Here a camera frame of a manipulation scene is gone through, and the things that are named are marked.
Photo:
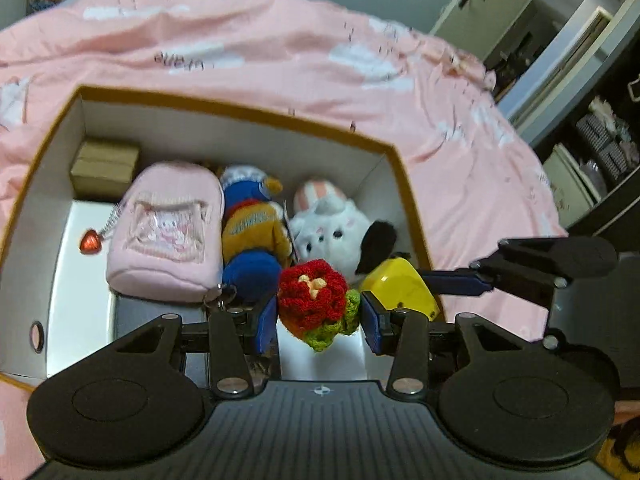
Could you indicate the pink cloud-print duvet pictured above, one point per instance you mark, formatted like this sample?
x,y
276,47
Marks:
x,y
400,121

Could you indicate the white striped-hat plush rabbit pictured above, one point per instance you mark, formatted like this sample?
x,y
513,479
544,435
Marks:
x,y
328,226

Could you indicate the white bedroom door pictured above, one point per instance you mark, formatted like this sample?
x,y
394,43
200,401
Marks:
x,y
477,26

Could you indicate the orange cardboard storage box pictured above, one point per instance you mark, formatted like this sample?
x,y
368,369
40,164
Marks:
x,y
55,304

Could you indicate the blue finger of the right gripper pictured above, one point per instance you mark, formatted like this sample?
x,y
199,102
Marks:
x,y
459,282

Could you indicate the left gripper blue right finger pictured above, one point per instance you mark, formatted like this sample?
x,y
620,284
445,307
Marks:
x,y
383,328

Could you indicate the yellow plastic toy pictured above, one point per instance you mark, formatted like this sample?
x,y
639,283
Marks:
x,y
395,283

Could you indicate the dark storage shelf unit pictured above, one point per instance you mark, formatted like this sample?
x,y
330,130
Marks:
x,y
592,160

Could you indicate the red crochet flower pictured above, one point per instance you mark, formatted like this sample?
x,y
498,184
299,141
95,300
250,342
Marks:
x,y
315,304

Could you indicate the red heart keychain charm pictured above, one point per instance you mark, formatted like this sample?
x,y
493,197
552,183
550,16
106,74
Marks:
x,y
91,243

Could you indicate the blue duck plush toy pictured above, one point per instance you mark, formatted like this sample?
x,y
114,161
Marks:
x,y
256,245

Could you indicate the small gold gift box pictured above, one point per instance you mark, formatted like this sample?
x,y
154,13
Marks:
x,y
104,169

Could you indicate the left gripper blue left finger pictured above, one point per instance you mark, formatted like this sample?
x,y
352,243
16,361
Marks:
x,y
253,329

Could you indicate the pink mini backpack pouch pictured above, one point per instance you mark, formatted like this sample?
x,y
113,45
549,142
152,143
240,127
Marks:
x,y
166,242

